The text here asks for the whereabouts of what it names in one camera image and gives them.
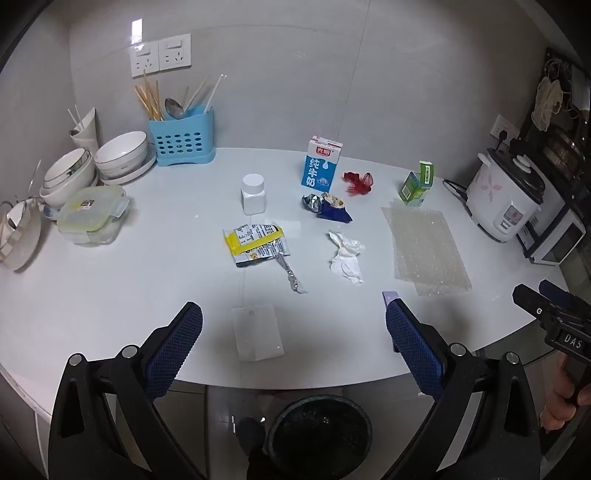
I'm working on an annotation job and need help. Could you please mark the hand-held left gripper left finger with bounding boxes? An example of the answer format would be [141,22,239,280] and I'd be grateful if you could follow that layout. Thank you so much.
[48,301,204,480]

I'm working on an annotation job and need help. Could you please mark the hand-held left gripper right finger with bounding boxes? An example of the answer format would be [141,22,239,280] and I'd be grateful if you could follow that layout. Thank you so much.
[385,298,541,480]

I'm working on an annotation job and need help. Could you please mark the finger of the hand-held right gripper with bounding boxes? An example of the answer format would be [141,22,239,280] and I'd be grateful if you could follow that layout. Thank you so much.
[512,284,563,326]
[538,279,591,324]

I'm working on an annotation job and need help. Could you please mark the white paper card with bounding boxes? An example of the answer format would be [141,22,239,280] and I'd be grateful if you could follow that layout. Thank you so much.
[231,305,286,363]

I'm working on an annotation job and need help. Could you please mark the clear bubble wrap sheet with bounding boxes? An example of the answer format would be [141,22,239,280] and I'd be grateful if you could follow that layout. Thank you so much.
[381,205,472,296]

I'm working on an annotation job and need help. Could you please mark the white tissue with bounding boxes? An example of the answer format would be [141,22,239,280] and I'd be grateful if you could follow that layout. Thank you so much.
[328,230,367,285]

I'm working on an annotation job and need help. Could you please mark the dark mesh trash bin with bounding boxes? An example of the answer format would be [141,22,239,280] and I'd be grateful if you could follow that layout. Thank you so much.
[265,394,374,480]

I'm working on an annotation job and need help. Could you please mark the yellow snack packet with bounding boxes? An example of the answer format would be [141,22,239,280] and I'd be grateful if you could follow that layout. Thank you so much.
[223,223,291,269]

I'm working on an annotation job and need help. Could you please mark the silver wrapper strip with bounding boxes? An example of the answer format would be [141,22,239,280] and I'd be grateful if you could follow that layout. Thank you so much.
[276,251,309,295]

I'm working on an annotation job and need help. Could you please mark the blue snack wrapper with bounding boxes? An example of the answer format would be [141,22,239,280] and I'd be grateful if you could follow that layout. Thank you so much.
[316,193,354,223]

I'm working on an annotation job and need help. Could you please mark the green cardboard box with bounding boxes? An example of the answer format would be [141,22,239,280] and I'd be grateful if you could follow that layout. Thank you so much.
[399,161,436,206]

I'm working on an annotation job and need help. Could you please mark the white pill bottle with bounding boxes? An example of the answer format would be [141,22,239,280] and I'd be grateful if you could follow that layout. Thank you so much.
[240,174,267,216]

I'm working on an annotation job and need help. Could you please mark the red wrapper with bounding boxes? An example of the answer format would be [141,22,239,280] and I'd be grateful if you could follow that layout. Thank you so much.
[343,171,375,199]

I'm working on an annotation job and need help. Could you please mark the blue and white milk carton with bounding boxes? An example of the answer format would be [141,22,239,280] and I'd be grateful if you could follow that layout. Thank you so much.
[301,136,345,193]

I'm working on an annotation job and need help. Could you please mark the person's right hand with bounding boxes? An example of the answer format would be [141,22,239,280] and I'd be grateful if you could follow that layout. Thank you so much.
[540,355,591,433]

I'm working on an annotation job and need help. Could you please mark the white and black oven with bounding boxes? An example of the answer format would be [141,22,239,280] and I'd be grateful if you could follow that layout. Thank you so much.
[517,182,587,267]

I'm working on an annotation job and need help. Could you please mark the white flowered rice cooker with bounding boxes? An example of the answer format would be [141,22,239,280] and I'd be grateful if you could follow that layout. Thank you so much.
[464,148,547,243]

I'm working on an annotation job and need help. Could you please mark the glass container with green lid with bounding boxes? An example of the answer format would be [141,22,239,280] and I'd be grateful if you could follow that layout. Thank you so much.
[57,185,130,246]

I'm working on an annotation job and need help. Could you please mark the dark metal rack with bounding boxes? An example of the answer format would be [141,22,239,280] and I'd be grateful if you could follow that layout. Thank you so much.
[531,46,591,182]

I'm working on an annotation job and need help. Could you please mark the white plate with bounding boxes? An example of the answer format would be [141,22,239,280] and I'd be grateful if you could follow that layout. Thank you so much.
[99,148,158,186]

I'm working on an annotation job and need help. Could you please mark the cream hanging cloth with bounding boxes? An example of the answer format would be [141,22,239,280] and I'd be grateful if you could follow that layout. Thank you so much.
[531,76,565,133]

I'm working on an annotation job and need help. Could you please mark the large white bowl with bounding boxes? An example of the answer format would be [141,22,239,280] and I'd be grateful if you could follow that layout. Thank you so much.
[95,131,149,175]

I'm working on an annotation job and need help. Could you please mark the stacked white bowls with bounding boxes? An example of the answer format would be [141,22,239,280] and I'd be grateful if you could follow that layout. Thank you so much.
[39,148,99,209]

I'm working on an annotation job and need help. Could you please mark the blue perforated utensil holder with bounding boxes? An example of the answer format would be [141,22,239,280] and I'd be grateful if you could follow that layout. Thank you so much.
[148,105,217,167]

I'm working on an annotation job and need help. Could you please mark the white cup with straws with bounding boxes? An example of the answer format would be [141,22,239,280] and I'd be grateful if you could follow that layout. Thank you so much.
[68,105,100,153]

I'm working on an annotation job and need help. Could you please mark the bundle of wooden chopsticks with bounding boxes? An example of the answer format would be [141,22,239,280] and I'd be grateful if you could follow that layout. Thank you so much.
[134,69,165,121]

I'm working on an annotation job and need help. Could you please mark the white chopstick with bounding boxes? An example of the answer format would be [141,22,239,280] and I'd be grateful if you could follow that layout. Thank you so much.
[185,76,211,114]
[206,74,228,112]

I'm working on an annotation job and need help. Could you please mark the black power cable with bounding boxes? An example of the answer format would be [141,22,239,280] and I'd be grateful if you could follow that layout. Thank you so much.
[443,179,475,219]

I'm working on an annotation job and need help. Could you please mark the wall socket with black plug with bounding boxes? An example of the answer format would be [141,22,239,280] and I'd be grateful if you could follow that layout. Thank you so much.
[489,114,521,145]

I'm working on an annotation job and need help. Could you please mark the white wall socket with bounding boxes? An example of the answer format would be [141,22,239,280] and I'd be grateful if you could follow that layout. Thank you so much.
[158,34,192,72]
[130,42,161,78]

